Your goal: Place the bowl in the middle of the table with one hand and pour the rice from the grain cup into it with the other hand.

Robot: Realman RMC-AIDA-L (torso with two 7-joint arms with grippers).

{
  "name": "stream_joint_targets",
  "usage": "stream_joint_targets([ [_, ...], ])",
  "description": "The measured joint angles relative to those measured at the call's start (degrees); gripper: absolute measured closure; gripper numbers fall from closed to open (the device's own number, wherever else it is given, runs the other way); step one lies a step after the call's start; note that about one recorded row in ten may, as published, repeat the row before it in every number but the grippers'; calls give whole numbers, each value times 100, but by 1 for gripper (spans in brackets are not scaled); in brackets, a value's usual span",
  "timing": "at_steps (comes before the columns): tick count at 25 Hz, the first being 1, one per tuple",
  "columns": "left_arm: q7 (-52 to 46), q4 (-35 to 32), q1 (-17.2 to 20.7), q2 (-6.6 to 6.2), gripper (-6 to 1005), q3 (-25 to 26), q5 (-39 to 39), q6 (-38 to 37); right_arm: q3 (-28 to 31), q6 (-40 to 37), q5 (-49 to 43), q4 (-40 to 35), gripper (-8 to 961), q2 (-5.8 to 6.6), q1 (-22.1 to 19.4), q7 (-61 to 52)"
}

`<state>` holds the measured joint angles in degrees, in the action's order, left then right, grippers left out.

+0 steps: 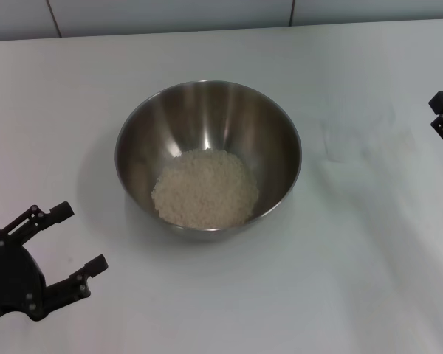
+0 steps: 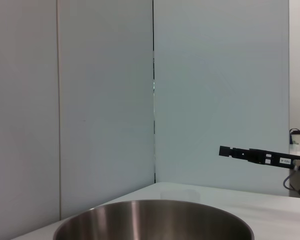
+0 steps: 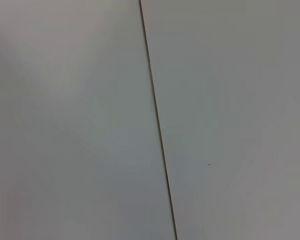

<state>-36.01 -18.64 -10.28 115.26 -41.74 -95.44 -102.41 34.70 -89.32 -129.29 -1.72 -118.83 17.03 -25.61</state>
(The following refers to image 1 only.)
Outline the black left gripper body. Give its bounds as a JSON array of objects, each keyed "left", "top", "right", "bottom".
[{"left": 0, "top": 238, "right": 48, "bottom": 322}]

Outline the clear plastic measuring cup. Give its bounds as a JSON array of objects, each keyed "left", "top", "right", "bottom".
[{"left": 319, "top": 97, "right": 398, "bottom": 165}]

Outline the white uncooked rice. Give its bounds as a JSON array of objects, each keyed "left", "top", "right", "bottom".
[{"left": 151, "top": 148, "right": 260, "bottom": 229}]

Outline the stainless steel mixing bowl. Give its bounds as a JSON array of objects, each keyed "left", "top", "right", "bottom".
[{"left": 114, "top": 79, "right": 303, "bottom": 243}]

